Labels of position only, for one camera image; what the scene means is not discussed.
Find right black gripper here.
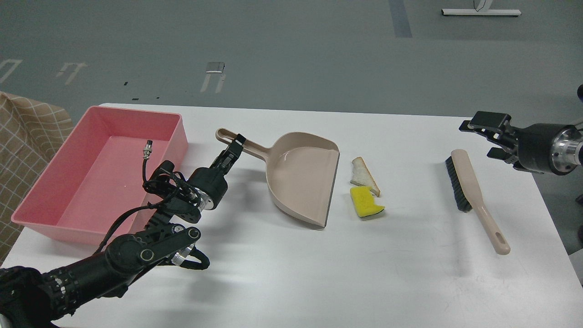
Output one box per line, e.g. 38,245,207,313
459,111,566,174

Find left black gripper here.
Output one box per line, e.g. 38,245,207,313
188,133,246,210

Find beige hand brush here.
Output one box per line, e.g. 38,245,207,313
445,149,511,256

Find beige plastic dustpan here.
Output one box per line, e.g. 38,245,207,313
216,128,340,229

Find bread slice piece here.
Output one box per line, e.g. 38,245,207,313
350,157,381,197

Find yellow sponge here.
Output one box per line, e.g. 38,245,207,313
349,185,385,218

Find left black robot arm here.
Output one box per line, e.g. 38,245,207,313
1,134,246,328

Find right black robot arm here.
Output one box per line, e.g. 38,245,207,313
459,111,583,176

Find pink plastic bin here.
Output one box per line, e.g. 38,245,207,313
12,106,188,246

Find white table base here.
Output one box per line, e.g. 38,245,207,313
441,0,522,17

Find brown checkered cloth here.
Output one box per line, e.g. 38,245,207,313
0,92,74,262

